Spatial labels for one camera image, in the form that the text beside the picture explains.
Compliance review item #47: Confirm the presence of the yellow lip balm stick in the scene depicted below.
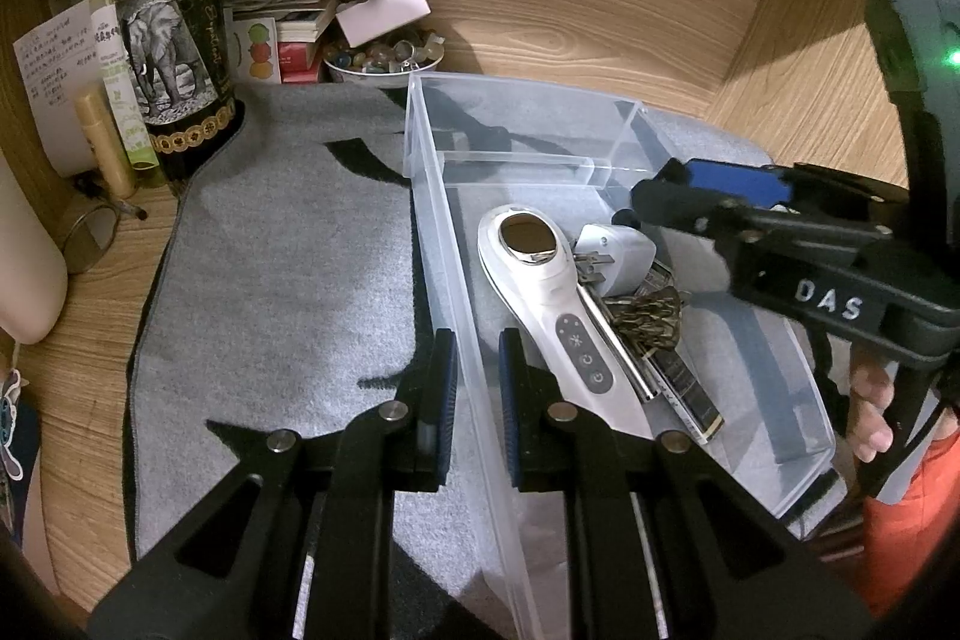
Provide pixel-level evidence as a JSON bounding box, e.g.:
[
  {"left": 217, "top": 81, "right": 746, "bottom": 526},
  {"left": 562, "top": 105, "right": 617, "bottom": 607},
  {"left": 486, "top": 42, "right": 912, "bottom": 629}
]
[{"left": 73, "top": 87, "right": 138, "bottom": 200}]

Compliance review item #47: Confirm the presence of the white bowl of stones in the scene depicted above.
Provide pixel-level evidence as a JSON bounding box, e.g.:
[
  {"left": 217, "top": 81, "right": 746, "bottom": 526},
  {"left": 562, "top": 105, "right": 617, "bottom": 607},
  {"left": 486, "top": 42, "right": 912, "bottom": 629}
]
[{"left": 322, "top": 34, "right": 446, "bottom": 86}]

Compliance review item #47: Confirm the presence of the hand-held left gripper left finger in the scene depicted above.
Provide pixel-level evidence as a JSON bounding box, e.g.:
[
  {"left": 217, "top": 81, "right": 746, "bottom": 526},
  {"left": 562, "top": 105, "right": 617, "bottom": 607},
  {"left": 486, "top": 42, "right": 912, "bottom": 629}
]
[{"left": 86, "top": 328, "right": 458, "bottom": 640}]

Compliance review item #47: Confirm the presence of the pale pink box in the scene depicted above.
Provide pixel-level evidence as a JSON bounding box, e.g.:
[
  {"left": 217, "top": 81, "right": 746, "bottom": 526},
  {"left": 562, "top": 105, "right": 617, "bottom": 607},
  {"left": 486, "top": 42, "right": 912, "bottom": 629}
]
[{"left": 335, "top": 0, "right": 431, "bottom": 47}]

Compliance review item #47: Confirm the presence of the bunch of brass keys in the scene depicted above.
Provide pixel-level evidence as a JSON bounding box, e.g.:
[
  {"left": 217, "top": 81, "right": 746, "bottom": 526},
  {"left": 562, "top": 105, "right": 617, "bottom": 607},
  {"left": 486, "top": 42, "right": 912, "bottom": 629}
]
[{"left": 600, "top": 284, "right": 685, "bottom": 365}]

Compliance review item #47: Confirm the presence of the white handwritten paper note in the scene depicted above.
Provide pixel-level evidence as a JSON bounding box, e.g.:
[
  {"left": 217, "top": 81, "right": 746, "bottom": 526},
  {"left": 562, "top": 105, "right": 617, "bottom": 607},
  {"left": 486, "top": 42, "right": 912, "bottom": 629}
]
[{"left": 13, "top": 4, "right": 102, "bottom": 178}]

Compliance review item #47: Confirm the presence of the white power adapter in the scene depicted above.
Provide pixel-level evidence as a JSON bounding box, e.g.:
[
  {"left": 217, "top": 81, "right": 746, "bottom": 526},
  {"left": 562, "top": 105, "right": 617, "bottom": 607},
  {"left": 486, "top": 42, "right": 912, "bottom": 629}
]
[{"left": 572, "top": 223, "right": 658, "bottom": 301}]

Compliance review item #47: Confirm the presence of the person's right hand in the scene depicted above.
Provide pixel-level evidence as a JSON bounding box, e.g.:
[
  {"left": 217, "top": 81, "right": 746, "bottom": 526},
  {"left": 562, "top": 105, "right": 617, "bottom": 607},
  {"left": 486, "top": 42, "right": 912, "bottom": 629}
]
[{"left": 850, "top": 359, "right": 899, "bottom": 465}]

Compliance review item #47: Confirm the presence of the clear plastic storage box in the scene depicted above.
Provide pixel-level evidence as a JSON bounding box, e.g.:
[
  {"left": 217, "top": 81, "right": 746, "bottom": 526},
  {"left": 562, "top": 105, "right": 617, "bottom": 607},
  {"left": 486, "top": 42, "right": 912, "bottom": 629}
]
[{"left": 403, "top": 71, "right": 837, "bottom": 640}]

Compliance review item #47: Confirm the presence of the silver metal bar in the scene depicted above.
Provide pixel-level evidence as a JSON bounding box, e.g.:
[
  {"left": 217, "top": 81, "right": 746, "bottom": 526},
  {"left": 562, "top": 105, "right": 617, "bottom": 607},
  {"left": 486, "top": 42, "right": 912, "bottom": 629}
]
[{"left": 579, "top": 289, "right": 661, "bottom": 401}]

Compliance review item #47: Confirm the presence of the beige rounded object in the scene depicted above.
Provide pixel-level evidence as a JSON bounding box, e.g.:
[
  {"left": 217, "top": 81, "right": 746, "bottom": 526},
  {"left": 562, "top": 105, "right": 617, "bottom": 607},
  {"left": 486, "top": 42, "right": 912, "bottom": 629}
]
[{"left": 0, "top": 156, "right": 68, "bottom": 347}]

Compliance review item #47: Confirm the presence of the round metal-rimmed mirror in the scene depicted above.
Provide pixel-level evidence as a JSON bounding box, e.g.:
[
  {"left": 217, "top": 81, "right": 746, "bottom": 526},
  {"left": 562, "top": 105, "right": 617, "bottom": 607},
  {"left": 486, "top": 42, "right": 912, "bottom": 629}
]
[{"left": 61, "top": 199, "right": 149, "bottom": 275}]

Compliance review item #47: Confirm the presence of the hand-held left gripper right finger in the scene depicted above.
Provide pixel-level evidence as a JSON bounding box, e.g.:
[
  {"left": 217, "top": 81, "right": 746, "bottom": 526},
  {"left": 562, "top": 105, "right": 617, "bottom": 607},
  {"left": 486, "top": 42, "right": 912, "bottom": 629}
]
[{"left": 499, "top": 326, "right": 875, "bottom": 640}]

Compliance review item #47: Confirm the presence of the dark wine bottle elephant label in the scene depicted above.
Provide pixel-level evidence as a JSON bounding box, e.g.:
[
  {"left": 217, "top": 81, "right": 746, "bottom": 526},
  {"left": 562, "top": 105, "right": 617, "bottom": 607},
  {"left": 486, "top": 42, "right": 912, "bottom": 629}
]
[{"left": 111, "top": 0, "right": 245, "bottom": 196}]

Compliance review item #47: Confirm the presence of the grey mat with black pattern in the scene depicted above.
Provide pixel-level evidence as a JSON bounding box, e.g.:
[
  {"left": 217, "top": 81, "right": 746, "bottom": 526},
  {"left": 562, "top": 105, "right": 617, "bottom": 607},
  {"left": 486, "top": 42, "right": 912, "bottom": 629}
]
[{"left": 124, "top": 83, "right": 863, "bottom": 640}]

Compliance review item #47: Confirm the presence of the white handheld massager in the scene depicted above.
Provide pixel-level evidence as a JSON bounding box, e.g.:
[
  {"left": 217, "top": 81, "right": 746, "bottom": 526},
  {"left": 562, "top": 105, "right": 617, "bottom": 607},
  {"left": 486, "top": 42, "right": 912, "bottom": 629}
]
[{"left": 478, "top": 203, "right": 652, "bottom": 440}]

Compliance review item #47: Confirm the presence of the fruit print card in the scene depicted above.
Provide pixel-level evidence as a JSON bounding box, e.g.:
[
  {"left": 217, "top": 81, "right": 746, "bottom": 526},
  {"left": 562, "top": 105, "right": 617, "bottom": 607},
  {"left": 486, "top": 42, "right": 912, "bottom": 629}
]
[{"left": 229, "top": 19, "right": 282, "bottom": 85}]

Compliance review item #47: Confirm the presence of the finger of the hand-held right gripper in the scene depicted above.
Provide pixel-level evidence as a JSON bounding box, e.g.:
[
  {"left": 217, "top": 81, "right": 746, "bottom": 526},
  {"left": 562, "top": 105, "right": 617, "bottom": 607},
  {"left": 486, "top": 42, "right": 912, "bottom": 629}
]
[
  {"left": 630, "top": 175, "right": 762, "bottom": 251},
  {"left": 658, "top": 157, "right": 912, "bottom": 210}
]

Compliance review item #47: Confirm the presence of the red box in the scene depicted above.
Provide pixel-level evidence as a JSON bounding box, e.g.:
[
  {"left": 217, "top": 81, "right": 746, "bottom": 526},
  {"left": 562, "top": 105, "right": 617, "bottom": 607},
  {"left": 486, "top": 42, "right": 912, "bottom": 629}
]
[{"left": 276, "top": 38, "right": 325, "bottom": 86}]

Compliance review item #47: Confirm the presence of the black bar with gold edge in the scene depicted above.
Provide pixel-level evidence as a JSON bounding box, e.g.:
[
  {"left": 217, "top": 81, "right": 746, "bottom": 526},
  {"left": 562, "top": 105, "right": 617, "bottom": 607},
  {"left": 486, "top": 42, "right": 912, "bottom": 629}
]
[{"left": 643, "top": 340, "right": 725, "bottom": 445}]

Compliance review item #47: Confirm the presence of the green and white tube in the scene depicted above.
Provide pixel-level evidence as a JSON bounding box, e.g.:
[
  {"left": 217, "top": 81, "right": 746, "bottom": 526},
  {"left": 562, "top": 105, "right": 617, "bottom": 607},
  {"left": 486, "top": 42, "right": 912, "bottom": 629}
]
[{"left": 90, "top": 0, "right": 162, "bottom": 170}]

